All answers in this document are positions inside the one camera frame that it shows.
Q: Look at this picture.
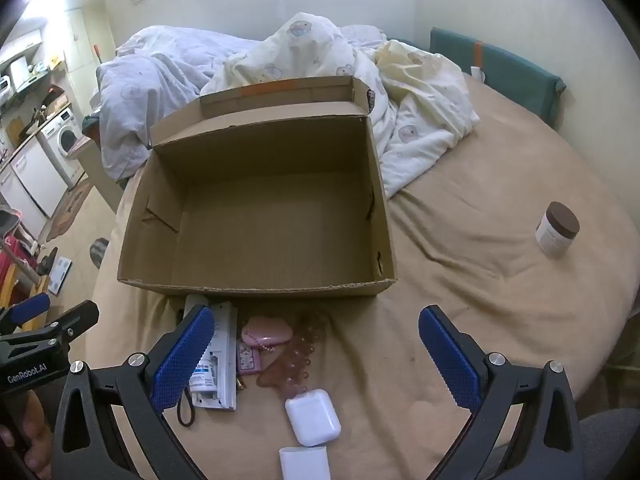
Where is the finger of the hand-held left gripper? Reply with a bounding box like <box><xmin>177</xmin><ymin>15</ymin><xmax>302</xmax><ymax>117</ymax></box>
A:
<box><xmin>15</xmin><ymin>300</ymin><xmax>101</xmax><ymax>356</ymax></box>
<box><xmin>0</xmin><ymin>292</ymin><xmax>52</xmax><ymax>336</ymax></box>

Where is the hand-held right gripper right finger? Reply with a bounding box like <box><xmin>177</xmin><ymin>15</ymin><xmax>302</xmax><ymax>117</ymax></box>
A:
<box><xmin>418</xmin><ymin>305</ymin><xmax>586</xmax><ymax>480</ymax></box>

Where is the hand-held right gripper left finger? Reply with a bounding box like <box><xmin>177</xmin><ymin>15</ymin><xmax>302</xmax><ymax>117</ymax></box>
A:
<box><xmin>51</xmin><ymin>305</ymin><xmax>217</xmax><ymax>480</ymax></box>

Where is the white medicine bottle blue label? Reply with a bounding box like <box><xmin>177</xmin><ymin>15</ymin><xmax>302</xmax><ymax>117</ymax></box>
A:
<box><xmin>189</xmin><ymin>345</ymin><xmax>218</xmax><ymax>392</ymax></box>

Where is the white battery charger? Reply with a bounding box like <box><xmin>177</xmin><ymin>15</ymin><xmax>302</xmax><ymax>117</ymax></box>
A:
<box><xmin>182</xmin><ymin>295</ymin><xmax>238</xmax><ymax>411</ymax></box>

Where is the pink perfume bottle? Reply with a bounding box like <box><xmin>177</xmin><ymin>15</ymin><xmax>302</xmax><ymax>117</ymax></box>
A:
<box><xmin>236</xmin><ymin>342</ymin><xmax>261</xmax><ymax>376</ymax></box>

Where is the pink heart-shaped case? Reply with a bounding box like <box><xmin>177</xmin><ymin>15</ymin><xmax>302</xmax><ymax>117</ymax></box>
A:
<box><xmin>241</xmin><ymin>316</ymin><xmax>295</xmax><ymax>356</ymax></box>

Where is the white earbuds case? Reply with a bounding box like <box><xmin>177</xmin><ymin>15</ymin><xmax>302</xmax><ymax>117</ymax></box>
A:
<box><xmin>285</xmin><ymin>388</ymin><xmax>342</xmax><ymax>447</ymax></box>

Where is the cardboard box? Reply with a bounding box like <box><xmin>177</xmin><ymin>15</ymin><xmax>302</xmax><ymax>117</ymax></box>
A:
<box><xmin>116</xmin><ymin>76</ymin><xmax>397</xmax><ymax>297</ymax></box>

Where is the white charger plug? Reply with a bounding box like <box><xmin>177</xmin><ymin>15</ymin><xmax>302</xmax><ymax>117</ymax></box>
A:
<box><xmin>279</xmin><ymin>446</ymin><xmax>332</xmax><ymax>480</ymax></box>

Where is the person's left hand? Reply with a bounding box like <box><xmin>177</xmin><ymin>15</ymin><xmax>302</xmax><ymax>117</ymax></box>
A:
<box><xmin>0</xmin><ymin>391</ymin><xmax>53</xmax><ymax>480</ymax></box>

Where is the red bag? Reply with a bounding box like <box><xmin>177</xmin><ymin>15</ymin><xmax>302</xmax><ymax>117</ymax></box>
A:
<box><xmin>0</xmin><ymin>240</ymin><xmax>38</xmax><ymax>306</ymax></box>

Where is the white bathroom scale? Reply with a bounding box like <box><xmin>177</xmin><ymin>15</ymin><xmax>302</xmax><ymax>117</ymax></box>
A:
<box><xmin>47</xmin><ymin>256</ymin><xmax>73</xmax><ymax>295</ymax></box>

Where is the brown floor rug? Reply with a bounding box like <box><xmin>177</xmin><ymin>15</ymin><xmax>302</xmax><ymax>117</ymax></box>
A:
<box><xmin>45</xmin><ymin>177</ymin><xmax>93</xmax><ymax>243</ymax></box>

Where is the white kitchen cabinet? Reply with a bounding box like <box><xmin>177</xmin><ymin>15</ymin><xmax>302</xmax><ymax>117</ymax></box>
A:
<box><xmin>0</xmin><ymin>135</ymin><xmax>68</xmax><ymax>233</ymax></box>

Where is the white jar with brown lid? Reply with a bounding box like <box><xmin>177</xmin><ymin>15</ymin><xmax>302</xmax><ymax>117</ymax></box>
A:
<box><xmin>535</xmin><ymin>201</ymin><xmax>581</xmax><ymax>259</ymax></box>

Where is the white washing machine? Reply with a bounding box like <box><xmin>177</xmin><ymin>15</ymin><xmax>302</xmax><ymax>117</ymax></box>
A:
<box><xmin>41</xmin><ymin>107</ymin><xmax>86</xmax><ymax>186</ymax></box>

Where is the person's grey trouser leg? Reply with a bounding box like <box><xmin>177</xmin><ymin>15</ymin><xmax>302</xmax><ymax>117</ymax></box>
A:
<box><xmin>575</xmin><ymin>407</ymin><xmax>640</xmax><ymax>480</ymax></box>

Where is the white kitchen appliance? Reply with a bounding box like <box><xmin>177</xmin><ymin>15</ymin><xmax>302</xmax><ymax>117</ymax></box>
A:
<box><xmin>10</xmin><ymin>57</ymin><xmax>31</xmax><ymax>88</ymax></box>

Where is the white wardrobe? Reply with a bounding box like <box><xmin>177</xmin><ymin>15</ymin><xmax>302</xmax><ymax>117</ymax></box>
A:
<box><xmin>65</xmin><ymin>7</ymin><xmax>103</xmax><ymax>76</ymax></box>

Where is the green headboard cushion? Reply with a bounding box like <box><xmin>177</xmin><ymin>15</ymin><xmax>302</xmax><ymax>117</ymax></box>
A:
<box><xmin>430</xmin><ymin>27</ymin><xmax>567</xmax><ymax>128</ymax></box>

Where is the white printed duvet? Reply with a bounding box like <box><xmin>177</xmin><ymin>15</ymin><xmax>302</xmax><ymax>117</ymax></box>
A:
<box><xmin>95</xmin><ymin>11</ymin><xmax>482</xmax><ymax>198</ymax></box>

